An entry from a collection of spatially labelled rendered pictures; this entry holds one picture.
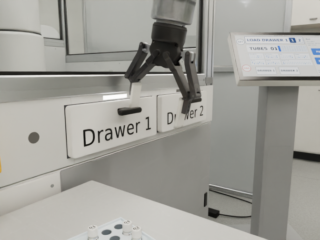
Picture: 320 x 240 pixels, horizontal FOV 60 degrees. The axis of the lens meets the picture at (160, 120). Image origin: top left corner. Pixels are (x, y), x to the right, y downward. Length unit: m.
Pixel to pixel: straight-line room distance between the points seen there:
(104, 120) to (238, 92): 1.71
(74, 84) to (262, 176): 1.20
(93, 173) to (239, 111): 1.73
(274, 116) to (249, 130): 0.77
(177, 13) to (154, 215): 0.38
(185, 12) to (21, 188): 0.46
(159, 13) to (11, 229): 0.46
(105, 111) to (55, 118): 0.12
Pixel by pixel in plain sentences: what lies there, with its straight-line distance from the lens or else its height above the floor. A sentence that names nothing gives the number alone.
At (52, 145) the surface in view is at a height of 0.85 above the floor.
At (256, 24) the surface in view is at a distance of 2.25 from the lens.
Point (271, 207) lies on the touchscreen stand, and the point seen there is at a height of 0.28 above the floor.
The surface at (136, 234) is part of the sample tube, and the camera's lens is 0.36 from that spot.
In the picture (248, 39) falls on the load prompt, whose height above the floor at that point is 1.16.
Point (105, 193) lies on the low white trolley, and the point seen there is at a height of 0.76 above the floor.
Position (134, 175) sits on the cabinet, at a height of 0.71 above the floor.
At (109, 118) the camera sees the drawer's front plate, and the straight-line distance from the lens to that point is 0.66.
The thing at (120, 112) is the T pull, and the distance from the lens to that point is 0.63.
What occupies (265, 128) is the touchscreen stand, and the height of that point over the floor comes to 0.71.
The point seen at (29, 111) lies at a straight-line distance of 0.56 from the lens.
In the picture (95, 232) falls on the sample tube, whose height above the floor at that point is 0.80.
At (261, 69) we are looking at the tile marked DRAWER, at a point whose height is 1.01.
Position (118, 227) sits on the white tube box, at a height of 0.79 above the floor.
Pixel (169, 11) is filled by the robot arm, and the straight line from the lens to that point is 0.59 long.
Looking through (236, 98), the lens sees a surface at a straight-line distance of 2.27.
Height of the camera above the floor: 1.00
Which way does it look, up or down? 10 degrees down
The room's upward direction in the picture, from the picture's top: straight up
